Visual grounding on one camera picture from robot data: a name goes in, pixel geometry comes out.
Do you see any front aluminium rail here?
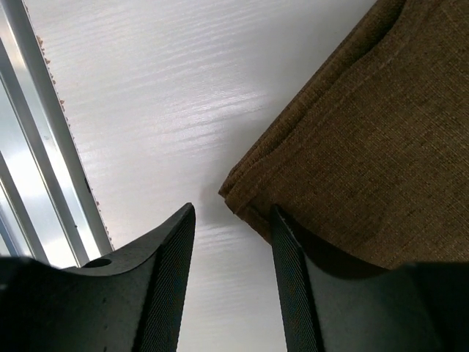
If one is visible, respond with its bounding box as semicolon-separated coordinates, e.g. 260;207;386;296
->
1;1;113;268

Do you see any brown cloth napkin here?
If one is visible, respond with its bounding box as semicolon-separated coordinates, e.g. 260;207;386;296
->
220;1;468;268

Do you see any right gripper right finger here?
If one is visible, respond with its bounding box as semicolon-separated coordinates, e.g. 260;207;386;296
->
270;206;468;351

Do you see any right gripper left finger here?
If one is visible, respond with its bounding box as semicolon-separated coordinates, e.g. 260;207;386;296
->
1;203;196;351

